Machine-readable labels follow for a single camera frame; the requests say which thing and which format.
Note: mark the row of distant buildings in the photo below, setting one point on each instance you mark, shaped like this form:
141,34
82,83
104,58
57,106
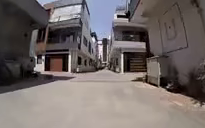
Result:
103,50

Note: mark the white building with dark gateway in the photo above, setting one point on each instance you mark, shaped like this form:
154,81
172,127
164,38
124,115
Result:
130,45

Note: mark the grey concrete road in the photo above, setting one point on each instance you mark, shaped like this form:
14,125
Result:
90,106

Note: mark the white building with brown garage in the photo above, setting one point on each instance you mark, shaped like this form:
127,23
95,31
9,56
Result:
66,33

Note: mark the white cabinet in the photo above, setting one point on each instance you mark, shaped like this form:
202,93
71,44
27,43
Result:
153,70

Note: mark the grey shadowed building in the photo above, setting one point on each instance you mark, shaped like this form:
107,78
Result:
10,40

